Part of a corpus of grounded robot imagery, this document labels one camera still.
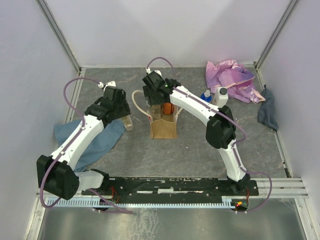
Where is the clear square bottle grey cap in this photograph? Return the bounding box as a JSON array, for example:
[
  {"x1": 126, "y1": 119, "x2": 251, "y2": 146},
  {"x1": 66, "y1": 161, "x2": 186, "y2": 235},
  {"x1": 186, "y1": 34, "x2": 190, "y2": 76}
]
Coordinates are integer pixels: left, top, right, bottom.
[{"x1": 146, "y1": 104, "x2": 162, "y2": 122}]

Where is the orange bottle with blue cap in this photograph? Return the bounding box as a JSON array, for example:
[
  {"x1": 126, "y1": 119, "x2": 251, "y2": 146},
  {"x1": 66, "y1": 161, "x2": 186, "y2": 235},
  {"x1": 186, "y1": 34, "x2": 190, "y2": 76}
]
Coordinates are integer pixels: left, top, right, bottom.
[{"x1": 162, "y1": 102, "x2": 174, "y2": 115}]

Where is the watermelon print canvas bag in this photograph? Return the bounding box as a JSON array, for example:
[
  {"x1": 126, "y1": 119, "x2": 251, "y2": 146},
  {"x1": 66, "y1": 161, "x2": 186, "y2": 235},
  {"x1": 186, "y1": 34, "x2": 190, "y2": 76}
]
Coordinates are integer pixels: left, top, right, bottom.
[{"x1": 131, "y1": 90, "x2": 183, "y2": 139}]

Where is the orange spray bottle blue top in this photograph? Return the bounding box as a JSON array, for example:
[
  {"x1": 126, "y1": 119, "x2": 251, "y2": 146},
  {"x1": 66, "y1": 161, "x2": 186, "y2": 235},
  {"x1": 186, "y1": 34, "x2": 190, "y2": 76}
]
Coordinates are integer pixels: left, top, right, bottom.
[{"x1": 200, "y1": 90, "x2": 212, "y2": 103}]

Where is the white plastic bottle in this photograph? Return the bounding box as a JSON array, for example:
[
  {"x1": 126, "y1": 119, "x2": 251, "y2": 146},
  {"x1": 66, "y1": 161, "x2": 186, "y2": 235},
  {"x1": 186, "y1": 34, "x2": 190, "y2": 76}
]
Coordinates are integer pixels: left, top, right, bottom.
[{"x1": 212, "y1": 86, "x2": 229, "y2": 108}]

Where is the amber liquid bottle white cap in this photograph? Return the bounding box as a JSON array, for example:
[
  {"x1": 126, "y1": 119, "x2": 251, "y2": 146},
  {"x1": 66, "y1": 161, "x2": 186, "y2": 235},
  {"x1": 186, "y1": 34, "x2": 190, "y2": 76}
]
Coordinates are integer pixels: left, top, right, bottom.
[{"x1": 121, "y1": 115, "x2": 133, "y2": 131}]

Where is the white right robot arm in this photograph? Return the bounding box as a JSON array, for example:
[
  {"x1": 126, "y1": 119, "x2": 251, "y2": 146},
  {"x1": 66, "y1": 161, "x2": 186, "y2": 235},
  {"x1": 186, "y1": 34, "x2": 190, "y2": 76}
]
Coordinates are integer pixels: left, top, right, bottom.
[{"x1": 142, "y1": 69, "x2": 250, "y2": 196}]

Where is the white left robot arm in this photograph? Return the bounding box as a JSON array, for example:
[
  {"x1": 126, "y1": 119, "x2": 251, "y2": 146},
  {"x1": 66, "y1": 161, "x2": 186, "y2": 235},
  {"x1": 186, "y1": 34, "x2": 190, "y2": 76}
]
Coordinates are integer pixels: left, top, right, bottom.
[{"x1": 36, "y1": 86, "x2": 131, "y2": 200}]

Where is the light blue cloth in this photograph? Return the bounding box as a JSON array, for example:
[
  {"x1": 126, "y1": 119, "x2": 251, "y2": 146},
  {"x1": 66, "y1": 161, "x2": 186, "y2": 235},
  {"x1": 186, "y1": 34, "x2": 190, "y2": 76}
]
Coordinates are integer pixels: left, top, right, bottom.
[{"x1": 54, "y1": 119, "x2": 126, "y2": 172}]

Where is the purple printed cloth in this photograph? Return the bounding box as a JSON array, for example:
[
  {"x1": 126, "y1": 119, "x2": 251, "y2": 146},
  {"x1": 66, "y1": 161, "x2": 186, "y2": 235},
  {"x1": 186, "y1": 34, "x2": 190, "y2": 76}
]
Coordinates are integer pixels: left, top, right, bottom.
[{"x1": 205, "y1": 60, "x2": 266, "y2": 104}]

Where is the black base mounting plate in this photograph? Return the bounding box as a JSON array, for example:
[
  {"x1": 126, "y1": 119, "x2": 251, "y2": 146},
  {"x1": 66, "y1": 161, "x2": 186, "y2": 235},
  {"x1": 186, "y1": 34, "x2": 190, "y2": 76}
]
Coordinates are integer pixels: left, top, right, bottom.
[{"x1": 95, "y1": 176, "x2": 259, "y2": 204}]

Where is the dark blue-grey cloth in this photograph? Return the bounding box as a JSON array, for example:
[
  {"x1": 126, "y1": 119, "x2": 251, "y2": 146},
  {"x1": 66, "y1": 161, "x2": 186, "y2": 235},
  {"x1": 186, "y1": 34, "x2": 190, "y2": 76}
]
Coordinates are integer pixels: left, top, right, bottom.
[{"x1": 257, "y1": 84, "x2": 279, "y2": 131}]

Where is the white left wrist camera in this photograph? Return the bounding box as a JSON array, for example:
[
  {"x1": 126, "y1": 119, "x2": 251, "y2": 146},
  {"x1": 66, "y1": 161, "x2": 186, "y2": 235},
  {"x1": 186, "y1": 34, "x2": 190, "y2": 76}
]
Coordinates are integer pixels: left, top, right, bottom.
[{"x1": 98, "y1": 81, "x2": 116, "y2": 91}]

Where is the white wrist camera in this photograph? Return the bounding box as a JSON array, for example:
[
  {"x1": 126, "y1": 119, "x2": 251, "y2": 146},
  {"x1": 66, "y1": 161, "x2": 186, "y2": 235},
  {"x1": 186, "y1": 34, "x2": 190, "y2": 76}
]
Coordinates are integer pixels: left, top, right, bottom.
[
  {"x1": 145, "y1": 67, "x2": 162, "y2": 78},
  {"x1": 98, "y1": 81, "x2": 116, "y2": 91}
]

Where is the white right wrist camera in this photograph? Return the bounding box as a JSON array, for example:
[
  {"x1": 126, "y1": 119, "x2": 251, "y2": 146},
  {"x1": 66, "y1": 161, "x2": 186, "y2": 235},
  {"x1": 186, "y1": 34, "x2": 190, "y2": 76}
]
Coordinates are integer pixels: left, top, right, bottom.
[{"x1": 145, "y1": 67, "x2": 162, "y2": 78}]

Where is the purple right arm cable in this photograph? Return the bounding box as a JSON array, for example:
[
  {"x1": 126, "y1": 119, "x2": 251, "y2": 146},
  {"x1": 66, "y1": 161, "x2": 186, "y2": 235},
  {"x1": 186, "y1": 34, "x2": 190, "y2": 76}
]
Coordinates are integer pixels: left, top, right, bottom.
[{"x1": 145, "y1": 56, "x2": 273, "y2": 214}]

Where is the light blue cable comb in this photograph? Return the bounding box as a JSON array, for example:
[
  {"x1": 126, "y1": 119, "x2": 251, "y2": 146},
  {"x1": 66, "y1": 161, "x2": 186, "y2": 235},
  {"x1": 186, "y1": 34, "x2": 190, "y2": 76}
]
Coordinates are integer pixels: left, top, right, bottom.
[{"x1": 55, "y1": 196, "x2": 235, "y2": 209}]

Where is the aluminium rail frame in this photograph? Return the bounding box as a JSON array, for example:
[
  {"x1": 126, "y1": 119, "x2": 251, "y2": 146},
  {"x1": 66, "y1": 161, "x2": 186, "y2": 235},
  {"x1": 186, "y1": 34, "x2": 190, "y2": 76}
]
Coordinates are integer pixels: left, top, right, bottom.
[{"x1": 24, "y1": 0, "x2": 320, "y2": 240}]

